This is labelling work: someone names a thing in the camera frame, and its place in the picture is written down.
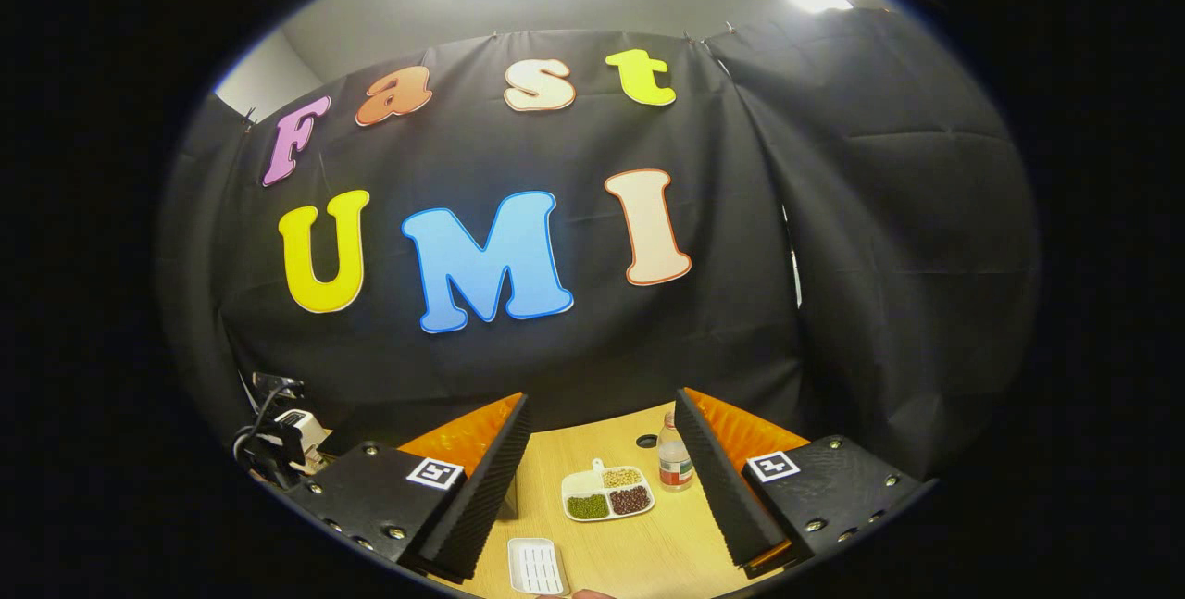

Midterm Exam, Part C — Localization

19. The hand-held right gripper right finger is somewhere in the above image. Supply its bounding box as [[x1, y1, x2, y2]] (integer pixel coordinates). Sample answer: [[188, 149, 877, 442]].
[[673, 386, 934, 580]]

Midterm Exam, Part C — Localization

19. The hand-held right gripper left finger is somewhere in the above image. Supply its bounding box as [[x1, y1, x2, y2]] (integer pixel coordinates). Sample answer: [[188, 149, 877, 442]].
[[282, 392, 535, 581]]

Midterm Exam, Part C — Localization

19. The white toaster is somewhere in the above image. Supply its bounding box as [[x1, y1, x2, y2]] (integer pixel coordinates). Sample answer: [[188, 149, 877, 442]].
[[274, 408, 328, 476]]

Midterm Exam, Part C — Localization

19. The clear plastic bottle red label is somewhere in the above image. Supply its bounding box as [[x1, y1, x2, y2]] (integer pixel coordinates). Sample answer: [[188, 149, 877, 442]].
[[656, 410, 696, 493]]

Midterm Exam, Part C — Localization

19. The white ribbed tray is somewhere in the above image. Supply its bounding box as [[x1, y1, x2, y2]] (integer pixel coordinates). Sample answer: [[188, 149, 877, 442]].
[[506, 538, 568, 597]]

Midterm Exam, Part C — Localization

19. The white divided plate of beans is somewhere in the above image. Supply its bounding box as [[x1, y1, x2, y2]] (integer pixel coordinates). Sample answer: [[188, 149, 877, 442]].
[[561, 459, 656, 524]]

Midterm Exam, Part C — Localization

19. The black backdrop cloth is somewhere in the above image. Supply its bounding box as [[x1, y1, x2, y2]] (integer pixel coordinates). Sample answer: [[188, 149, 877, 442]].
[[157, 6, 1042, 480]]

